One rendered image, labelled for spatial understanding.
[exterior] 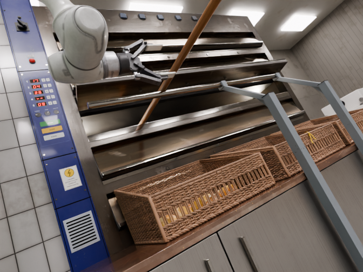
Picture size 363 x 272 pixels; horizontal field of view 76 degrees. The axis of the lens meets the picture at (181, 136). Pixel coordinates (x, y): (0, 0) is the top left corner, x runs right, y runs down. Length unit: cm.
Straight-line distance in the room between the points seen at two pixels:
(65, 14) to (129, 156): 82
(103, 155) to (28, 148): 34
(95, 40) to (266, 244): 81
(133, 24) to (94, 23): 128
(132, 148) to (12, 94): 66
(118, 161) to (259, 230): 78
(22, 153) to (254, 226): 106
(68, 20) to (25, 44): 96
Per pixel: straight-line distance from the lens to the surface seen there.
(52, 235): 122
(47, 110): 136
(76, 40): 66
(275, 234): 94
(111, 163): 128
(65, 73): 80
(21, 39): 164
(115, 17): 192
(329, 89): 151
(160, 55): 179
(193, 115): 159
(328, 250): 112
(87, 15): 66
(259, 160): 106
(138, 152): 134
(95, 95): 139
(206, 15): 85
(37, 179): 127
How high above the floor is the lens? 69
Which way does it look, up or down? 14 degrees up
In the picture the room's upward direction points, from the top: 24 degrees counter-clockwise
